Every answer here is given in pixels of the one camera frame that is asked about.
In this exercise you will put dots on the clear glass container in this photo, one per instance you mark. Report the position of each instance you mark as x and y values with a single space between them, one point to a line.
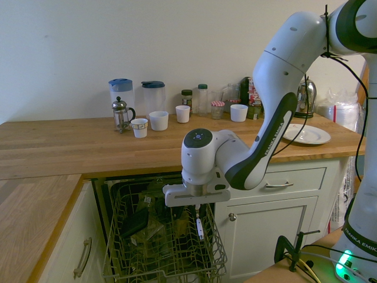
150 238

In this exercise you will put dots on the clear drinking glass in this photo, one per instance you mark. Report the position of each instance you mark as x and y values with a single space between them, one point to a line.
216 95

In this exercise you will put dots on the large glass jar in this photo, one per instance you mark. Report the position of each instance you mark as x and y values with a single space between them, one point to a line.
232 92

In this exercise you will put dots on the built-in dishwasher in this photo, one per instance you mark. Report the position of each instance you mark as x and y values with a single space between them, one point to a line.
100 200

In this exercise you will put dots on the white dinner plate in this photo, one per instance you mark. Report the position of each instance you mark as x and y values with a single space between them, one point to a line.
312 135

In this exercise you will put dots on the wide white cup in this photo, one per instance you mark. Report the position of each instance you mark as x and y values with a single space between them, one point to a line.
159 121

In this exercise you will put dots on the red and white packet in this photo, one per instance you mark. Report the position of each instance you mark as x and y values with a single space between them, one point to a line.
253 94

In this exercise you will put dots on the water filter jug, light-blue lid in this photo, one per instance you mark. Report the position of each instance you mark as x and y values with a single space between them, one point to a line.
120 91

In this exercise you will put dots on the clear jug, dark-blue lid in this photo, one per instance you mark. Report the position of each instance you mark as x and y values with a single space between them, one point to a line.
153 97

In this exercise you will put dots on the round metal door knob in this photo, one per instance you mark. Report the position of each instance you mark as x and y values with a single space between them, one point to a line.
232 217

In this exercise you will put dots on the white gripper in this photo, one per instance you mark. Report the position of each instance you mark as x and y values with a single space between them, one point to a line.
182 199

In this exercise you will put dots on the bag of disposable plates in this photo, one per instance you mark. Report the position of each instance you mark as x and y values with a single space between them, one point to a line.
343 113

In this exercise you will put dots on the black plastic container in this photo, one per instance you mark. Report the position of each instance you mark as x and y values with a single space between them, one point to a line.
135 222

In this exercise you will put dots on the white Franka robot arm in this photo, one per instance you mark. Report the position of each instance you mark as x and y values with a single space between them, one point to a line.
277 73

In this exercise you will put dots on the black clamp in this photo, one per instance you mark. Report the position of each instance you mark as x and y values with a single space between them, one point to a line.
282 244

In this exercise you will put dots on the white cabinet with knob door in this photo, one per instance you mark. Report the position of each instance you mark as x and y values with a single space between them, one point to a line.
265 230

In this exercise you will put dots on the spice jar with dark lid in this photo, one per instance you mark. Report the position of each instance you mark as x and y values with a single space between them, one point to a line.
186 100

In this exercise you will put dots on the narrow white cup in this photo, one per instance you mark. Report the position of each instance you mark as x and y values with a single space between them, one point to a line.
183 115

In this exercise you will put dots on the stainless steel kettle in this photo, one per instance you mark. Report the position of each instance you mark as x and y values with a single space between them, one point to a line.
310 97

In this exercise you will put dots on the glass bottle with green lid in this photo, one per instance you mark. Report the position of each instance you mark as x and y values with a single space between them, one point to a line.
202 100

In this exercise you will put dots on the jar with red-check lid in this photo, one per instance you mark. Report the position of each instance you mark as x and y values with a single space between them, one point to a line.
217 110

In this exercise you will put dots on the green box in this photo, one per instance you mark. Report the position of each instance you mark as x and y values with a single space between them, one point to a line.
254 112

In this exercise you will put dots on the small patterned paper cup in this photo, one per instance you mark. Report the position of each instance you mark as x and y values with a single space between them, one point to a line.
139 129

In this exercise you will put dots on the glass french press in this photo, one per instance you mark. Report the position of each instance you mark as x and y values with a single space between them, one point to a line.
121 116

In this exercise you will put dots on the clear plastic bag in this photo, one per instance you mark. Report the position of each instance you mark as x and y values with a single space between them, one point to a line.
343 194

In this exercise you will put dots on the dark green bottle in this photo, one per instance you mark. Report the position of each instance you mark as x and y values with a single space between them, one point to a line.
245 90

